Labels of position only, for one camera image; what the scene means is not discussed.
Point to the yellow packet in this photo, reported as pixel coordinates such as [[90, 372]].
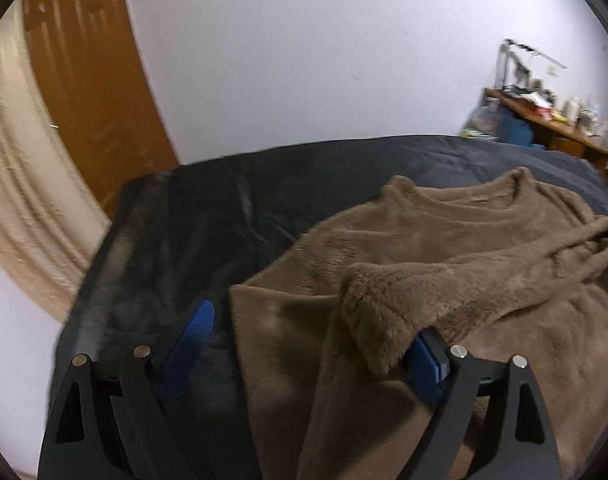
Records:
[[558, 116]]

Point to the green white packet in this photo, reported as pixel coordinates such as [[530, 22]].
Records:
[[476, 134]]

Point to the red box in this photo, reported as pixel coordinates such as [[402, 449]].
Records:
[[536, 102]]

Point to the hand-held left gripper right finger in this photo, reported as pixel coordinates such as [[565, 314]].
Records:
[[428, 365]]

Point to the beige curtain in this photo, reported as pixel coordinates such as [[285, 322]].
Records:
[[29, 185]]

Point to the wooden desk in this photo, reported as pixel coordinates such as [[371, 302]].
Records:
[[568, 142]]

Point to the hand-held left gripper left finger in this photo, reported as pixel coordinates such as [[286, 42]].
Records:
[[186, 350]]

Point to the brown fleece sweater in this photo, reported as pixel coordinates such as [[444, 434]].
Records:
[[433, 240]]

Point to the white kettle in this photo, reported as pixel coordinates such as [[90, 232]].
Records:
[[571, 109]]

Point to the dark bed cover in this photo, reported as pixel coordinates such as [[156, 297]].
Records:
[[184, 220]]

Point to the wooden panelled door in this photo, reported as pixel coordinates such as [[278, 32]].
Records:
[[84, 60]]

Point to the grey plastic bag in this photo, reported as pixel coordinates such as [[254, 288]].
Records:
[[483, 117]]

